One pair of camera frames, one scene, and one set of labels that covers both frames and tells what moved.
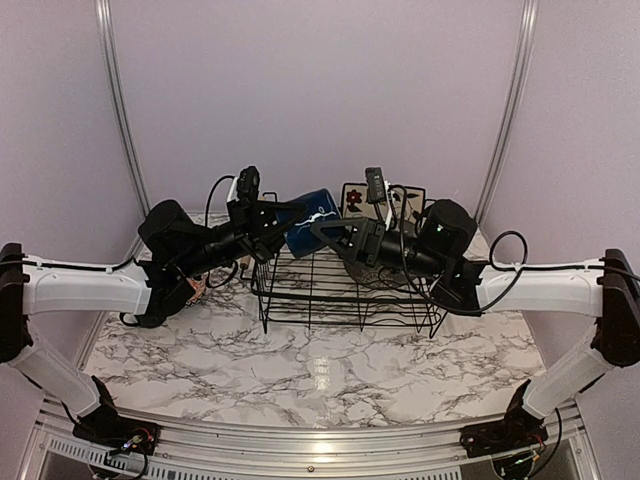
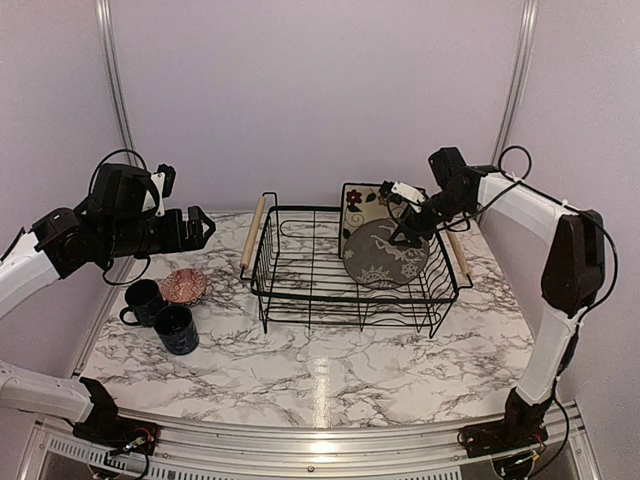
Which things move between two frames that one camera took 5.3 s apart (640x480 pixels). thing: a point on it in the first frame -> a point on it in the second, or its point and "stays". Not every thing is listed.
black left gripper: (251, 228) -> (195, 240)
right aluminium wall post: (527, 34) stays
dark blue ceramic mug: (296, 221) -> (177, 329)
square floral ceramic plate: (407, 203) stays
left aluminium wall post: (116, 83) stays
